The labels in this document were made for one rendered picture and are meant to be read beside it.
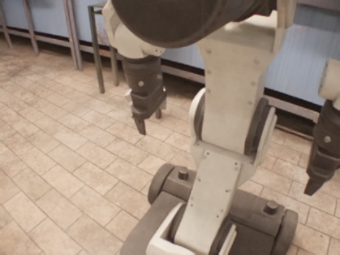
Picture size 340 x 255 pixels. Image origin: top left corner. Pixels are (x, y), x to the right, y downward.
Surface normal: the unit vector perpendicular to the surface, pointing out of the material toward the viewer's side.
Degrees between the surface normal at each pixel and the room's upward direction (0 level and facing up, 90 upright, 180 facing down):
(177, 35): 90
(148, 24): 90
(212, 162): 60
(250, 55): 100
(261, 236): 0
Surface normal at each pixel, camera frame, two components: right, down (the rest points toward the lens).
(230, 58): -0.49, 0.65
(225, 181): -0.43, 0.05
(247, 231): 0.00, -0.80
